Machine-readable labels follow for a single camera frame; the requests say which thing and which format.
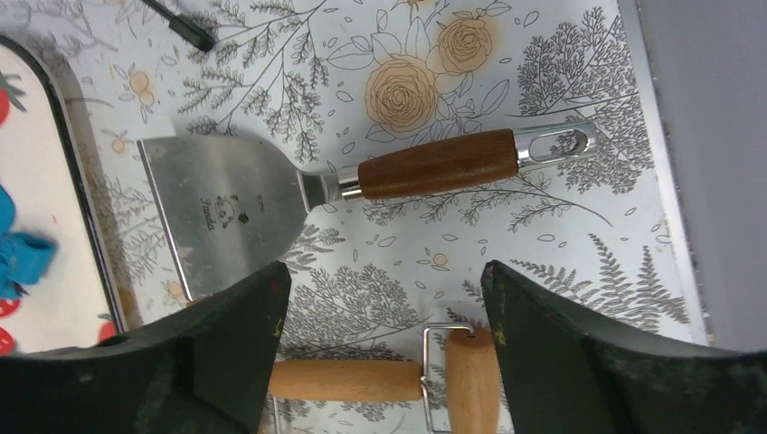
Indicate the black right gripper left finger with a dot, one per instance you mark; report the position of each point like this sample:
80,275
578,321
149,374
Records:
203,369

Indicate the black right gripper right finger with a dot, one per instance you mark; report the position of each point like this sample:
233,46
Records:
569,369

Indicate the wooden double-ended dough roller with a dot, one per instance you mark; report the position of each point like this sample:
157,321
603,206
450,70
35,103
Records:
472,379

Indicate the metal spatula wooden handle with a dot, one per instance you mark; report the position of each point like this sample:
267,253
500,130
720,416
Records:
230,206

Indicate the blue dough scrap strip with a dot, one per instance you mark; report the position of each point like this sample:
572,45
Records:
25,258

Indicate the white strawberry print tray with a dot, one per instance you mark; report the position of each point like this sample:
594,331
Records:
75,303

